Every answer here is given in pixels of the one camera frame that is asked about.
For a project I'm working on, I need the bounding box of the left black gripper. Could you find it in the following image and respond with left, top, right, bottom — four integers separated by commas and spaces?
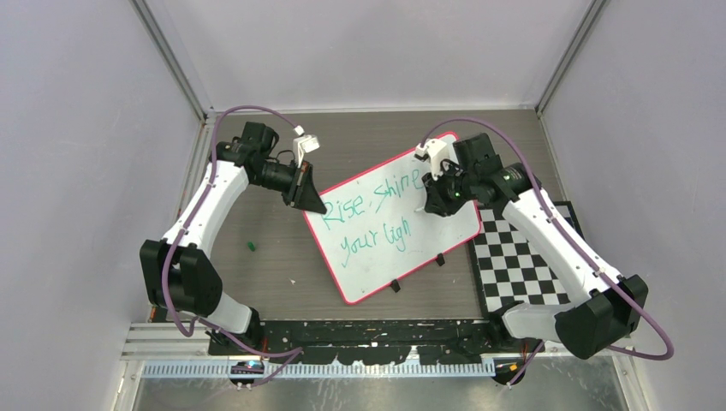
253, 159, 329, 215

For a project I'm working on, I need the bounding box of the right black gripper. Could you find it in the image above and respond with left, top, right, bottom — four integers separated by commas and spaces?
422, 162, 477, 217

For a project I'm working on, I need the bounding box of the pink-framed whiteboard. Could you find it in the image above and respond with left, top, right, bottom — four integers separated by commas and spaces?
303, 149, 481, 305

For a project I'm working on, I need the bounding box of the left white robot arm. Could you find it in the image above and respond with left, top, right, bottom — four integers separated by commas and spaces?
140, 122, 326, 354

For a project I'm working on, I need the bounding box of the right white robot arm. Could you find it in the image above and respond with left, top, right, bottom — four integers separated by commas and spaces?
414, 134, 648, 360

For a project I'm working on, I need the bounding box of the black white checkerboard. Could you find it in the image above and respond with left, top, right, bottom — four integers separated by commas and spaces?
467, 206, 570, 318

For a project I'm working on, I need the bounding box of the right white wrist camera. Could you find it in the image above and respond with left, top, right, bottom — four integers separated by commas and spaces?
414, 139, 450, 181

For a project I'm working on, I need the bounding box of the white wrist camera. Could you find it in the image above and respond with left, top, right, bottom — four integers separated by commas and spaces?
414, 139, 450, 181
293, 125, 320, 168

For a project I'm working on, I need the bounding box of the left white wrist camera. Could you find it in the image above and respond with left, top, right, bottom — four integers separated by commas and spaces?
293, 125, 320, 168

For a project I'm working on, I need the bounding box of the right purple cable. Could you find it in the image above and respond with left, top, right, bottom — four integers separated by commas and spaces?
420, 117, 675, 387

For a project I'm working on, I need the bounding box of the purple cable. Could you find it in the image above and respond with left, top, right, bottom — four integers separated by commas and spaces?
420, 117, 675, 387
161, 104, 307, 387

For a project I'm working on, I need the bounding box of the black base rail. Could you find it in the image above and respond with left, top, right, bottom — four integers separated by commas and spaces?
238, 319, 539, 366

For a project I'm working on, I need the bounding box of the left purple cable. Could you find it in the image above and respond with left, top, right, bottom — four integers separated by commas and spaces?
161, 104, 307, 387

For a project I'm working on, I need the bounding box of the slotted cable duct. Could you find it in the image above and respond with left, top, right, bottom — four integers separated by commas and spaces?
141, 359, 496, 379

